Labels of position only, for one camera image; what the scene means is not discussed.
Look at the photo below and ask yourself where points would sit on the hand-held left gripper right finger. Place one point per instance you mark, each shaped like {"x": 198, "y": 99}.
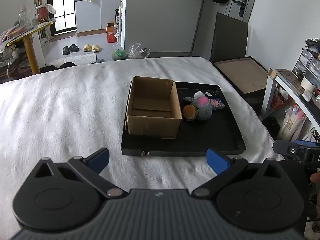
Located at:
{"x": 216, "y": 160}

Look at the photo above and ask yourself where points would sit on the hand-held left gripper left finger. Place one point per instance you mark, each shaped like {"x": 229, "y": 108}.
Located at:
{"x": 100, "y": 160}

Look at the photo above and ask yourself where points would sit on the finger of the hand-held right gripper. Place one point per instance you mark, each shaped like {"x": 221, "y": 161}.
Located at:
{"x": 283, "y": 148}

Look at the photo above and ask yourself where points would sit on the black shallow tray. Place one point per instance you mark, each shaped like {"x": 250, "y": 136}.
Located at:
{"x": 207, "y": 140}

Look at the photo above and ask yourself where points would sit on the grey and pink plush toy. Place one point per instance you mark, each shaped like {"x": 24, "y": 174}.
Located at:
{"x": 202, "y": 110}

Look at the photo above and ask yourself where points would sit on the burger plush toy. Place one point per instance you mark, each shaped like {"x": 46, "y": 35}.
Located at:
{"x": 189, "y": 112}

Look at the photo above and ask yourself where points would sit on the blue printed tissue pack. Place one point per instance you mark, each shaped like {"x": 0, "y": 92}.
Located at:
{"x": 218, "y": 104}

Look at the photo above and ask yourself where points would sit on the brown cardboard box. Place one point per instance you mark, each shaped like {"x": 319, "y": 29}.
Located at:
{"x": 152, "y": 127}

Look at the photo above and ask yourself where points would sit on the white shopping bag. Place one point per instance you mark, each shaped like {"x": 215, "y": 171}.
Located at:
{"x": 291, "y": 125}

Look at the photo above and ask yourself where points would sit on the white desk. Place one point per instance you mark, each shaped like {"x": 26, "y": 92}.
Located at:
{"x": 297, "y": 90}

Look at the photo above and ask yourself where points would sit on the crumpled white plastic bag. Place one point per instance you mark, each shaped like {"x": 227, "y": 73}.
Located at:
{"x": 199, "y": 95}

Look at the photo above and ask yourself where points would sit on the cardboard-lined black tray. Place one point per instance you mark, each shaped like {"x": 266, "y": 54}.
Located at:
{"x": 242, "y": 75}

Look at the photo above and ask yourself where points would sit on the grey drawer organizer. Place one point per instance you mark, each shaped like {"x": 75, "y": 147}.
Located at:
{"x": 306, "y": 62}

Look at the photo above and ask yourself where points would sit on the white floor towel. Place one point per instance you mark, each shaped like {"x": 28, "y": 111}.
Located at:
{"x": 80, "y": 59}

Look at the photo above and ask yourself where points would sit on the dark clothes pile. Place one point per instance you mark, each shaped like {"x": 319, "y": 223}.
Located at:
{"x": 53, "y": 68}

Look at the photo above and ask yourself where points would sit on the green filled plastic bag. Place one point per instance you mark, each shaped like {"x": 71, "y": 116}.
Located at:
{"x": 119, "y": 53}

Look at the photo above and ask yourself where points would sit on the black slipper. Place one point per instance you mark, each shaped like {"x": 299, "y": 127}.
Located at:
{"x": 66, "y": 50}
{"x": 74, "y": 48}

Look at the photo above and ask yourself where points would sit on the clear plastic bag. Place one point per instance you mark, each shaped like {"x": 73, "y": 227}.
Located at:
{"x": 137, "y": 51}

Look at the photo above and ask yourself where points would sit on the dark leaning board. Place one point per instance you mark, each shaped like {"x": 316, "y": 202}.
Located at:
{"x": 228, "y": 37}

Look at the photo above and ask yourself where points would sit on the orange carton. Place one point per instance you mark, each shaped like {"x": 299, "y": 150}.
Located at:
{"x": 111, "y": 33}

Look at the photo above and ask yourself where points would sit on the yellow-legged table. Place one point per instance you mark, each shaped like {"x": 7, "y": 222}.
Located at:
{"x": 30, "y": 52}

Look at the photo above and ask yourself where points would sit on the long broom stick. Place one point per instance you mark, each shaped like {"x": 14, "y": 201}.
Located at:
{"x": 198, "y": 22}

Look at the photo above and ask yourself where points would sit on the white cabinet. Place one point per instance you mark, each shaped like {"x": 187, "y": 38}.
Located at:
{"x": 90, "y": 15}

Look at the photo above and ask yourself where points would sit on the black door lock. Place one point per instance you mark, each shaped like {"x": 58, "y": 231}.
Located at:
{"x": 241, "y": 5}

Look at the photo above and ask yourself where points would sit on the red box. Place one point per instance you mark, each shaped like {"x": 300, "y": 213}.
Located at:
{"x": 42, "y": 15}

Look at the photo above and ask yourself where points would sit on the black-framed window door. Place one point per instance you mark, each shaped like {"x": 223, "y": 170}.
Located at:
{"x": 62, "y": 7}

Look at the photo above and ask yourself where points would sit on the glass jar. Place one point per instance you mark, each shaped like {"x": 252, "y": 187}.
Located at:
{"x": 24, "y": 17}

